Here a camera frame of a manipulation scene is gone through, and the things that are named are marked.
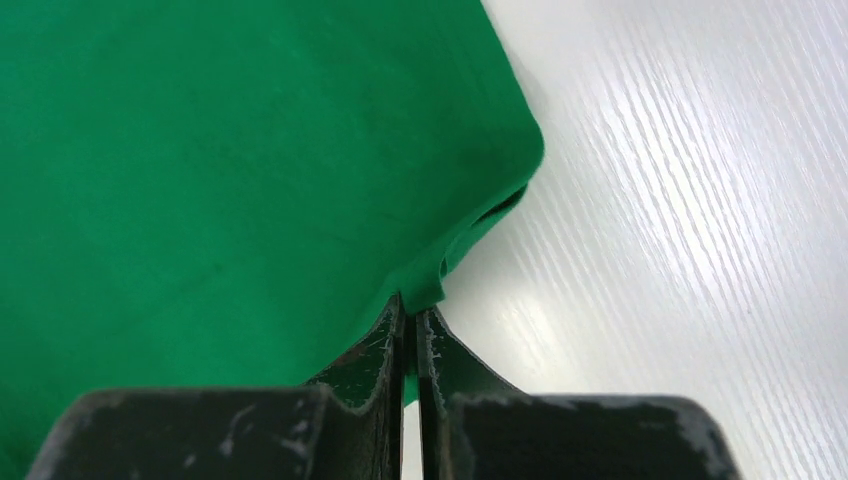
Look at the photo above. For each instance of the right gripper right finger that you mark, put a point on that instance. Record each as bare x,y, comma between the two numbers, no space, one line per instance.
477,425

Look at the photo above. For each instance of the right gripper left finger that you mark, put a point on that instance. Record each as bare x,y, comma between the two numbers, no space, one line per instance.
343,423

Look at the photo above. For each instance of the green t shirt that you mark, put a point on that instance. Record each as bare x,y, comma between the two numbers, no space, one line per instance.
228,192

